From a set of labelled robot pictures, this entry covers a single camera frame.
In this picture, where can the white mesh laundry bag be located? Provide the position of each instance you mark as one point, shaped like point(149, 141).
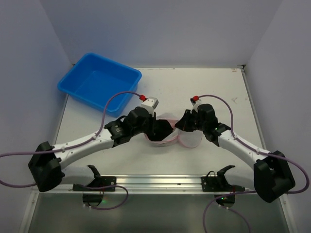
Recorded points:
point(186, 139)

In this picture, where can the base mount plate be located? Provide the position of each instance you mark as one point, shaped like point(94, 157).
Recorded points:
point(103, 183)
point(209, 182)

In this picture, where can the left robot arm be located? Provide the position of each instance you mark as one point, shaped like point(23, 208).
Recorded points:
point(48, 162)

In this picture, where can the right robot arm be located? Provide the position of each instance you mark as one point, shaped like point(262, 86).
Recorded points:
point(272, 176)

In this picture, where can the black bra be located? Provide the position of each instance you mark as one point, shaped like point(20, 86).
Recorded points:
point(159, 130)

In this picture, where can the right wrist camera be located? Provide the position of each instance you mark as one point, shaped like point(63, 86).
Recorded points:
point(196, 102)

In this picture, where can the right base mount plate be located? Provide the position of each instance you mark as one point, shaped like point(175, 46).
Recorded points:
point(209, 182)

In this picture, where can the aluminium rail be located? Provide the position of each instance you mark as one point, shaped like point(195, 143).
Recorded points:
point(179, 184)

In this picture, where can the blue plastic bin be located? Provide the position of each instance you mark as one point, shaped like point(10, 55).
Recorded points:
point(93, 80)

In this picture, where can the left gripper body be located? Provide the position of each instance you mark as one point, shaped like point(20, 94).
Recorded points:
point(155, 127)

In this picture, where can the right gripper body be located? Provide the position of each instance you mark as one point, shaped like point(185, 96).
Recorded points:
point(188, 122)

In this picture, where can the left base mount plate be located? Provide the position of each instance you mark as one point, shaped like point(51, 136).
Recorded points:
point(103, 183)

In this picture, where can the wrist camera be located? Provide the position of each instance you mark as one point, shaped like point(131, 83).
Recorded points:
point(196, 102)
point(149, 104)

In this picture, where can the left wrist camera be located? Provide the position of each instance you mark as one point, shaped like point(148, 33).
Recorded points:
point(149, 104)

